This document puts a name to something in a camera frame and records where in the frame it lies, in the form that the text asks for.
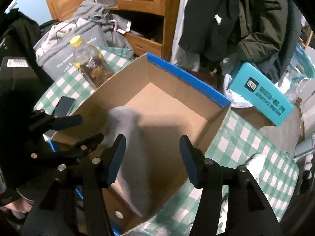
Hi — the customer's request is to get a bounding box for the beige grey towel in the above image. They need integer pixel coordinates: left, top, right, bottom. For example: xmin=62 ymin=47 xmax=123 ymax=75
xmin=100 ymin=106 xmax=151 ymax=217

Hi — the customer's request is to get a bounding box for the left hand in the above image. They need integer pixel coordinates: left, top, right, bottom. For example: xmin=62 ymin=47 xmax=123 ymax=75
xmin=1 ymin=197 xmax=32 ymax=213

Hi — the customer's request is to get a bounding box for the black smartphone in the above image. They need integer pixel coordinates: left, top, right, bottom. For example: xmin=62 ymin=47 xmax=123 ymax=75
xmin=52 ymin=96 xmax=76 ymax=117

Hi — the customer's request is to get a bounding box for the white rolled sock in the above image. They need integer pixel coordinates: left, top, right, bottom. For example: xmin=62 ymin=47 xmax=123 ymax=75
xmin=245 ymin=154 xmax=265 ymax=177

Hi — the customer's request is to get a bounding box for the grey tote bag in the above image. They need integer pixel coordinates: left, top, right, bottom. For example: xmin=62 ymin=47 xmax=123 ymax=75
xmin=34 ymin=14 xmax=107 ymax=80

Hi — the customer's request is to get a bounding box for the green checkered tablecloth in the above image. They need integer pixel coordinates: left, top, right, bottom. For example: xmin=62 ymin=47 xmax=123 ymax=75
xmin=35 ymin=53 xmax=298 ymax=235

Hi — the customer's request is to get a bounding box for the plastic bottle yellow cap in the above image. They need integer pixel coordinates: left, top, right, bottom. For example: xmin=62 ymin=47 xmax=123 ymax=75
xmin=70 ymin=35 xmax=114 ymax=89

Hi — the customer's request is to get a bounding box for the blue cardboard box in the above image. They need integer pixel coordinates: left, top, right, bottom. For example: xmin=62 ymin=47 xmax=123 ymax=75
xmin=46 ymin=52 xmax=232 ymax=236

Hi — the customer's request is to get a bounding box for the white plastic bag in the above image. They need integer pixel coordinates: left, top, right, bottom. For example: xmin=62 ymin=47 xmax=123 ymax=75
xmin=223 ymin=74 xmax=253 ymax=109

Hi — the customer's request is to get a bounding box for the teal printed box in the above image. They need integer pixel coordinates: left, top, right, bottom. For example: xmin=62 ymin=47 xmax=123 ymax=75
xmin=229 ymin=62 xmax=294 ymax=126

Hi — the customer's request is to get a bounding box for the dark hanging jacket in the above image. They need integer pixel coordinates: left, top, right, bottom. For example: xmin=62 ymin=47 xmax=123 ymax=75
xmin=171 ymin=0 xmax=302 ymax=83

